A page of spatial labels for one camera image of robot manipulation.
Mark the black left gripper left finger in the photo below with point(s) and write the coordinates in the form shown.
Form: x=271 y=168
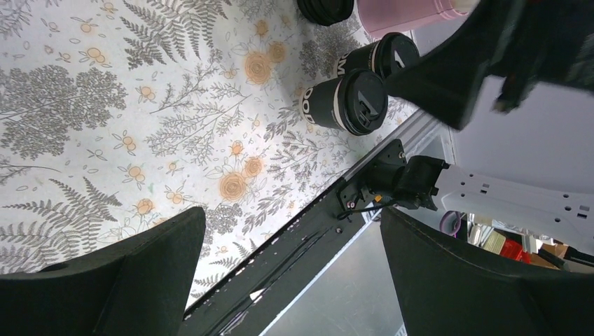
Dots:
x=138 y=286

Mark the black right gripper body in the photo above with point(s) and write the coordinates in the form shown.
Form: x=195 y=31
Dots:
x=552 y=43

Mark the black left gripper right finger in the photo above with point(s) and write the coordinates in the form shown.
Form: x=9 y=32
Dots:
x=448 y=287

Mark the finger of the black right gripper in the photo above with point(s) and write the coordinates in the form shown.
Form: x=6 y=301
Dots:
x=446 y=82

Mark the black paper coffee cup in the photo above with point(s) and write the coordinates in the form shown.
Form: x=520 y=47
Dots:
x=361 y=58

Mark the black plastic cup lid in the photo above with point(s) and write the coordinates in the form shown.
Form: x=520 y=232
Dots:
x=393 y=52

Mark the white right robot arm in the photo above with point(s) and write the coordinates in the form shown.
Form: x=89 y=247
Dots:
x=434 y=184

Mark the pink straw holder cup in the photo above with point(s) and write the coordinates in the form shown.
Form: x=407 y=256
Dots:
x=380 y=17

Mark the floral patterned table mat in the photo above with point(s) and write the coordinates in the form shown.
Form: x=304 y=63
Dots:
x=117 y=115

